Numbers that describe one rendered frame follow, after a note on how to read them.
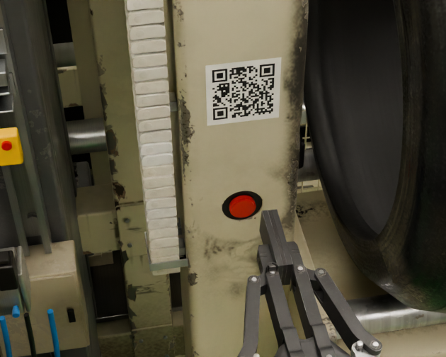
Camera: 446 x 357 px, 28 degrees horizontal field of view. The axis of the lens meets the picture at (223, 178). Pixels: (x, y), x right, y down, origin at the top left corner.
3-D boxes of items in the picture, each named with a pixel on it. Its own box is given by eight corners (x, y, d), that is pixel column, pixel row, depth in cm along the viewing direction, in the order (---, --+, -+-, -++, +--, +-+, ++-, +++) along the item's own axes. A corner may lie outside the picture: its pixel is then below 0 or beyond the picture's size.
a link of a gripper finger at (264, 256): (279, 296, 81) (247, 299, 80) (267, 253, 84) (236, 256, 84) (281, 285, 80) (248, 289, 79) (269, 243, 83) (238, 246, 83)
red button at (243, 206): (229, 220, 100) (229, 201, 98) (227, 209, 101) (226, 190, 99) (255, 217, 100) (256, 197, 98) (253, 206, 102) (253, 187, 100)
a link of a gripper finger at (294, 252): (296, 283, 80) (328, 280, 80) (284, 241, 83) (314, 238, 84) (294, 294, 81) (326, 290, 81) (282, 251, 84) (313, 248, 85)
